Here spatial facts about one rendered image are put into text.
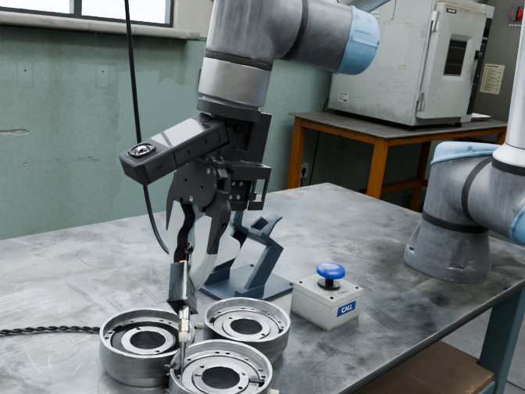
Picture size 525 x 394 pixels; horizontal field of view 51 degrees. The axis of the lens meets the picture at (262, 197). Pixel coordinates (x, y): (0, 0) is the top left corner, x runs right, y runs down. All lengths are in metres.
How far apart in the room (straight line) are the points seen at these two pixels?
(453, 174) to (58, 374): 0.66
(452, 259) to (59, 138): 1.67
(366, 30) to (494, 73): 3.85
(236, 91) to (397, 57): 2.30
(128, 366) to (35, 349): 0.14
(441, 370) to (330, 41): 0.80
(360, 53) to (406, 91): 2.17
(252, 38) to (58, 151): 1.76
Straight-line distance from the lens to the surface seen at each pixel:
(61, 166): 2.31
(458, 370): 1.25
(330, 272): 0.76
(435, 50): 2.77
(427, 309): 0.88
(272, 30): 0.60
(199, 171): 0.60
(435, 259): 0.99
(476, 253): 1.01
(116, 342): 0.65
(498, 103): 4.46
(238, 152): 0.62
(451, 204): 0.97
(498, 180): 0.88
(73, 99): 2.28
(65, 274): 0.88
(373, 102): 2.92
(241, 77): 0.58
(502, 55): 4.47
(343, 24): 0.63
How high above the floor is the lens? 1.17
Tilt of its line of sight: 17 degrees down
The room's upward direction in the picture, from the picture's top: 6 degrees clockwise
